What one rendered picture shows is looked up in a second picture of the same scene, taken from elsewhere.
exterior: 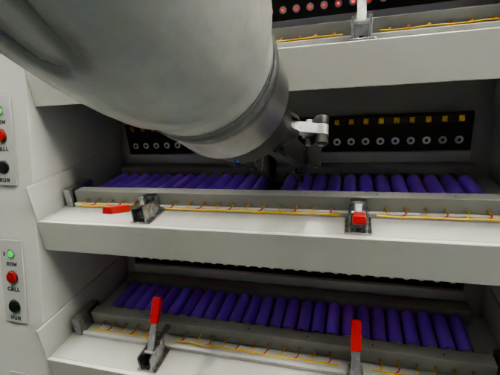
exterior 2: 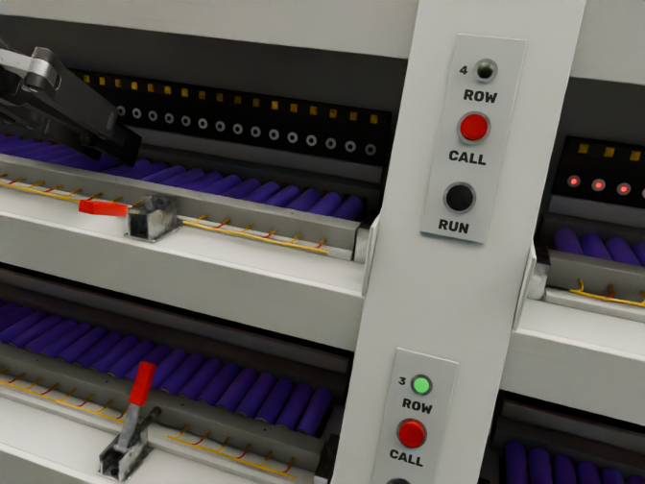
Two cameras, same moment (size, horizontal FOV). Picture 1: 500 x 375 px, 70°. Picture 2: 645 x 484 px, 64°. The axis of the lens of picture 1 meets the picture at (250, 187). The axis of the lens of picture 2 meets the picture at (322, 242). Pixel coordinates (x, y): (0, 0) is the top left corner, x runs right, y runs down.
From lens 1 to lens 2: 24 cm
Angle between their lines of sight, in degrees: 3
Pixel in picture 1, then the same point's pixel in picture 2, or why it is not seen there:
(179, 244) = not seen: outside the picture
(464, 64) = (288, 22)
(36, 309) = not seen: outside the picture
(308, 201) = (113, 190)
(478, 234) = (286, 264)
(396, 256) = (178, 277)
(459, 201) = (291, 220)
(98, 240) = not seen: outside the picture
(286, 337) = (77, 377)
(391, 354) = (200, 420)
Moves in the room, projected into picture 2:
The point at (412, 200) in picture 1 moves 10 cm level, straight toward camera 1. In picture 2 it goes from (236, 209) to (149, 210)
